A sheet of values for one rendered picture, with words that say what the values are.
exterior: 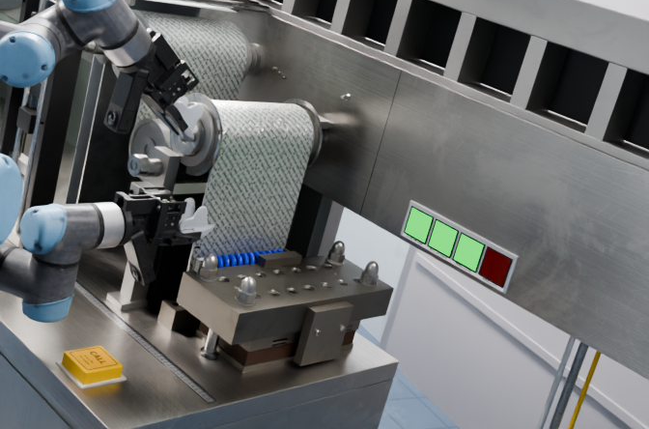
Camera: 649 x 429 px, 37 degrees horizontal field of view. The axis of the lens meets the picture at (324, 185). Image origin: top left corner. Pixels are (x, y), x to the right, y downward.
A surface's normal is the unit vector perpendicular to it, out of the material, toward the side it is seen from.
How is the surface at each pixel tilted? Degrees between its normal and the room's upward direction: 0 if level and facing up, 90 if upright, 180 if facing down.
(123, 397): 0
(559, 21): 90
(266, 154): 90
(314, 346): 90
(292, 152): 90
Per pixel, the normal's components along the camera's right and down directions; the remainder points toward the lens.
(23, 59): 0.10, 0.32
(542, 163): -0.69, 0.03
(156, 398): 0.25, -0.93
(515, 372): -0.84, -0.07
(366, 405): 0.68, 0.38
